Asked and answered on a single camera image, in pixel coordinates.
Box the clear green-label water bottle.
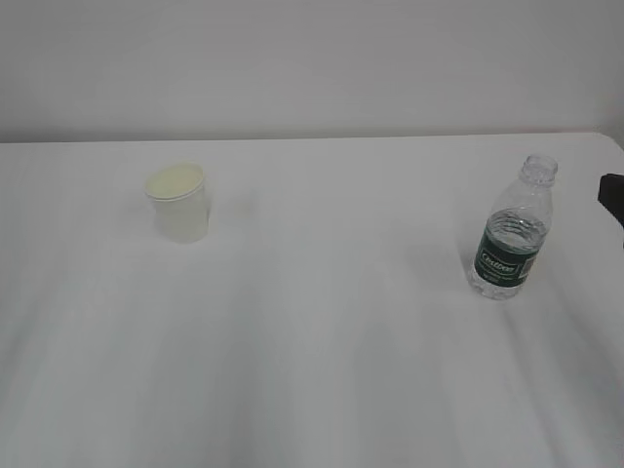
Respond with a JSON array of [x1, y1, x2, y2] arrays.
[[469, 154, 558, 300]]

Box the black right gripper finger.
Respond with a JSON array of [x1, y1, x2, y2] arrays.
[[599, 174, 624, 227]]

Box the white paper cup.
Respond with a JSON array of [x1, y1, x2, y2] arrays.
[[144, 163, 210, 244]]

